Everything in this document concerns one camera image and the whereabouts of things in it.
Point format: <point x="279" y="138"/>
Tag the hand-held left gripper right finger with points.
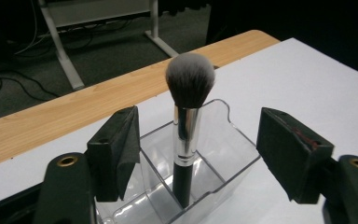
<point x="292" y="155"/>

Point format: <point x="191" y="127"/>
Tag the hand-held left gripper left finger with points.
<point x="115" y="155"/>

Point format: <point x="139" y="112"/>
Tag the clear plastic organizer box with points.
<point x="223" y="146"/>

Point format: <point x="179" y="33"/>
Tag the black makeup brush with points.
<point x="186" y="124"/>

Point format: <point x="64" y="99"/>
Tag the white board sheet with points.
<point x="292" y="84"/>

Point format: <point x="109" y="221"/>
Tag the white metal desk frame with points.
<point x="62" y="56"/>

